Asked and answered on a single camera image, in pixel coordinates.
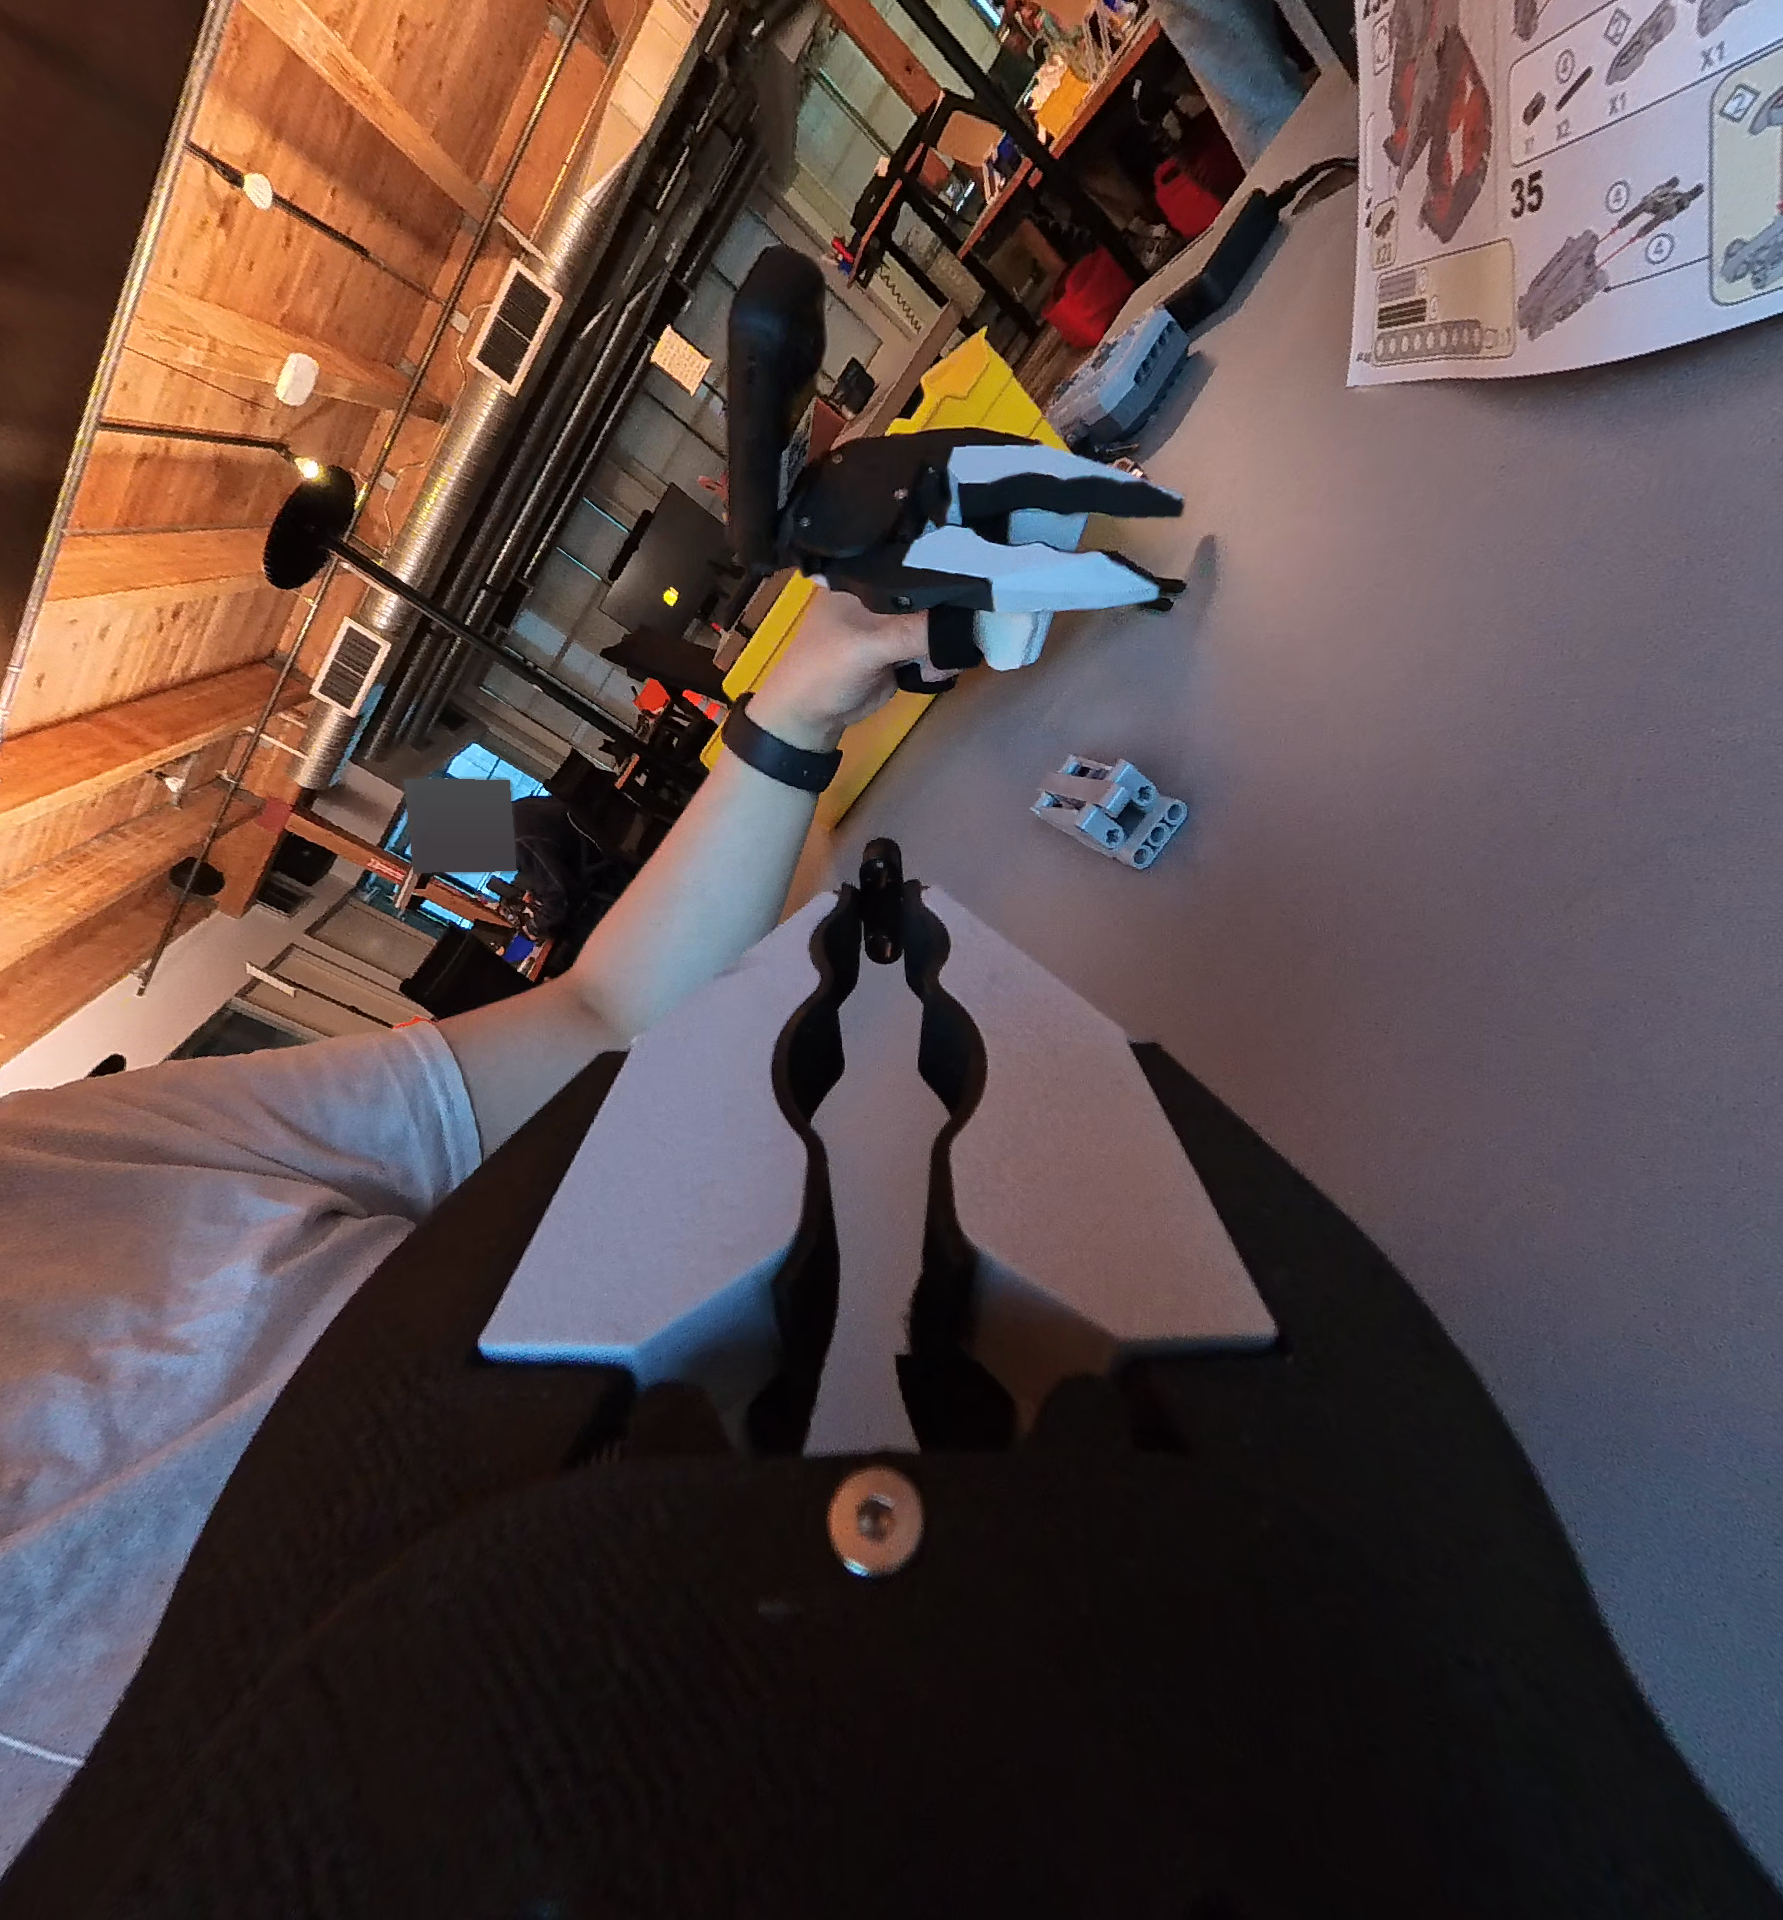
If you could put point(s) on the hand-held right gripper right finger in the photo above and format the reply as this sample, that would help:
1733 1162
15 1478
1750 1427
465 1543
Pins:
1102 1200

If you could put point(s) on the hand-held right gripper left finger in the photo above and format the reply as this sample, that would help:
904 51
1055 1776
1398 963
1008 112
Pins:
652 1200

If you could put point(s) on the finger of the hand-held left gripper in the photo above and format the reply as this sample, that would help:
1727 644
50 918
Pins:
1041 488
1026 580

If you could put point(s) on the person's left forearm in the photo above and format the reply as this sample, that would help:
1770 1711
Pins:
682 915

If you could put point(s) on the grey desk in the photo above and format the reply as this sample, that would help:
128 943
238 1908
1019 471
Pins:
1430 1049

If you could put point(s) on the person's left hand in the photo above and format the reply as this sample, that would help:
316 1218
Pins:
840 668

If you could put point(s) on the yellow plastic bin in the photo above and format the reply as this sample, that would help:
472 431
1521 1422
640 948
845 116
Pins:
989 387

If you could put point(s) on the large grey toy brick block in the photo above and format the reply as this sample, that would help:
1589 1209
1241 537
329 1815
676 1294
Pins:
1125 375

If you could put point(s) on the black monitor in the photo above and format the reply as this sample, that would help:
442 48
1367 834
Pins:
676 560

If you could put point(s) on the red bag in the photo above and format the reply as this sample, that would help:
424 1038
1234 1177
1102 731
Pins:
1094 297

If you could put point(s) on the white paper notice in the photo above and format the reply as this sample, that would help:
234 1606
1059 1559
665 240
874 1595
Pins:
677 361

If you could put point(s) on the grey toy brick assembly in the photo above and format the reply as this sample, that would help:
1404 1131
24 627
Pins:
1116 809

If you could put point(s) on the black wristwatch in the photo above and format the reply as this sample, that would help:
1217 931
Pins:
780 749

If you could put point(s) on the black power adapter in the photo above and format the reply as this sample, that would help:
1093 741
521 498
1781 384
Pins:
1230 256

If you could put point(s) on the black metal shelf rack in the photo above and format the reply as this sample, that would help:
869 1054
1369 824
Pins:
982 150

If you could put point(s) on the white air vent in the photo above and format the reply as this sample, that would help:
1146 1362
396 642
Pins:
512 324
351 664

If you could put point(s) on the black pendant lamp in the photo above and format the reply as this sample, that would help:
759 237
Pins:
309 524

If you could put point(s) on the square white ceiling sensor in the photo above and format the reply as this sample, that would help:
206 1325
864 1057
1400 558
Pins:
297 375

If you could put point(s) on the printed instruction sheet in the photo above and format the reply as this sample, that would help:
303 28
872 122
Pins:
1581 225

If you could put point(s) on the metal air duct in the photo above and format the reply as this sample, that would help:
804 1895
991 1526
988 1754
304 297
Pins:
427 511

